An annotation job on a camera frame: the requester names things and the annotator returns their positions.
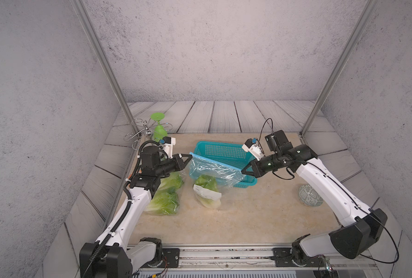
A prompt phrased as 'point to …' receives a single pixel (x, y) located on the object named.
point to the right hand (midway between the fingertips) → (245, 171)
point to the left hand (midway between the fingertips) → (193, 156)
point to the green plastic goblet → (159, 132)
